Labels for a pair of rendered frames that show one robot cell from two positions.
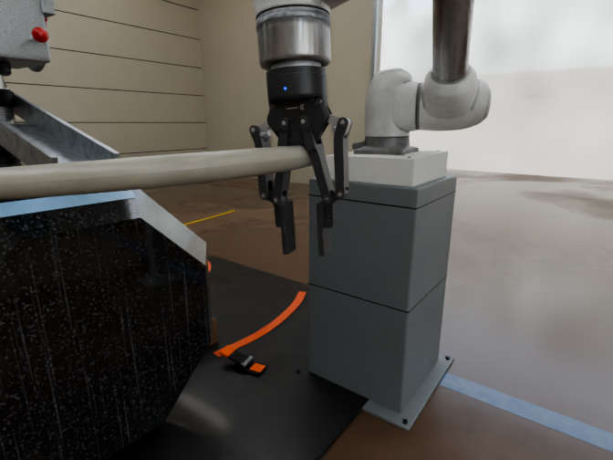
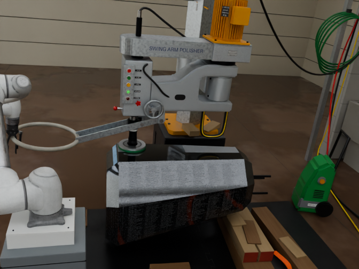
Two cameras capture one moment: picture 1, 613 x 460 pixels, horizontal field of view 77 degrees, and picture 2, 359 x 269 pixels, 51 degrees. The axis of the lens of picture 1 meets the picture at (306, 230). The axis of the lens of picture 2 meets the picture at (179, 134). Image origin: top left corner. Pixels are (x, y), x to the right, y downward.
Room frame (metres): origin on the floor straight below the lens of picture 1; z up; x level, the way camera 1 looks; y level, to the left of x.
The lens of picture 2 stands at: (2.91, -1.18, 2.12)
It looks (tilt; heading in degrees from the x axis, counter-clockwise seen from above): 23 degrees down; 128
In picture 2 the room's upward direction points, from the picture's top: 6 degrees clockwise
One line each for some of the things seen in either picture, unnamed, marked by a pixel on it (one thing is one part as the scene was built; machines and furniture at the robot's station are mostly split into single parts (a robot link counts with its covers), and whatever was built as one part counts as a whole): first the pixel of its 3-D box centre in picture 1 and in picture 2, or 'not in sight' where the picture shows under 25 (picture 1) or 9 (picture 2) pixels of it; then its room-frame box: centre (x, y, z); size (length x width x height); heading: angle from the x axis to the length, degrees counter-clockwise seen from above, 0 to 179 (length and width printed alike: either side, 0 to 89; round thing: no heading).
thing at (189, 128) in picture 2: not in sight; (190, 129); (1.00, 1.47, 0.81); 0.20 x 0.10 x 0.05; 151
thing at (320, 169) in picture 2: not in sight; (319, 171); (1.97, 2.43, 0.43); 0.35 x 0.35 x 0.87; 38
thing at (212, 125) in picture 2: not in sight; (210, 126); (1.06, 1.70, 0.80); 0.20 x 0.10 x 0.05; 90
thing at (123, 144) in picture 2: not in sight; (132, 144); (0.97, 0.75, 0.84); 0.21 x 0.21 x 0.01
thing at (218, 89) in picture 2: not in sight; (218, 86); (1.35, 1.28, 1.34); 0.19 x 0.19 x 0.20
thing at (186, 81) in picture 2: not in sight; (186, 91); (1.21, 1.06, 1.30); 0.74 x 0.23 x 0.49; 54
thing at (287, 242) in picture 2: not in sight; (291, 247); (2.17, 1.48, 0.13); 0.25 x 0.10 x 0.01; 151
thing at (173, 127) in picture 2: not in sight; (188, 123); (0.83, 1.66, 0.76); 0.49 x 0.49 x 0.05; 53
